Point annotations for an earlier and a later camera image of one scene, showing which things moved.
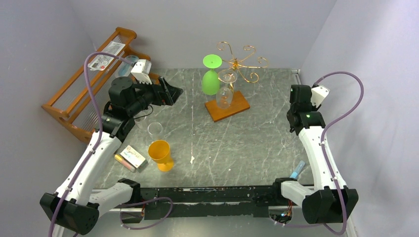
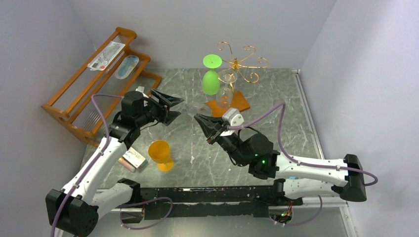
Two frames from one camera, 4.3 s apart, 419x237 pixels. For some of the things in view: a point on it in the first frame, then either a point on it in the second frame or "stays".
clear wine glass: x=224 y=98 stays
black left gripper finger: x=168 y=94 to x=171 y=116
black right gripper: x=292 y=121 to x=216 y=132
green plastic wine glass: x=211 y=84 stays
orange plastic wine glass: x=159 y=151 stays
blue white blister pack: x=123 y=68 stays
